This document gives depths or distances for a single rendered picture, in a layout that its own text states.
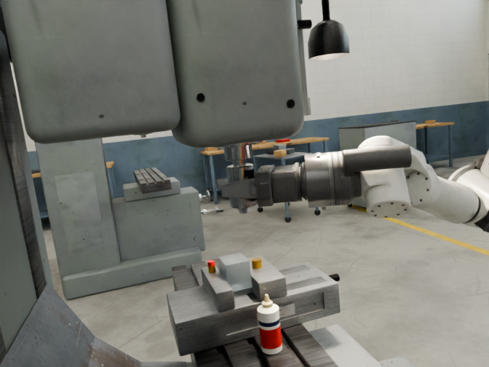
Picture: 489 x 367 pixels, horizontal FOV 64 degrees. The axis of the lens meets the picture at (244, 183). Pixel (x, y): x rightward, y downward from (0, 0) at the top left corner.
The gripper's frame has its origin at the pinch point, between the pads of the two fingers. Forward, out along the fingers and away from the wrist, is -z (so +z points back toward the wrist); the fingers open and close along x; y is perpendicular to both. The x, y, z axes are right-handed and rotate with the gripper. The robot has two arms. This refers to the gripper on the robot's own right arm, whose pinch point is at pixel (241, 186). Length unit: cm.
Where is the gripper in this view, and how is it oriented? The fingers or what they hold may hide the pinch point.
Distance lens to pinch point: 66.4
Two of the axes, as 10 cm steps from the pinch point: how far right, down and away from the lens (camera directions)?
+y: 1.1, 9.8, 1.6
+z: 9.8, -0.8, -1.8
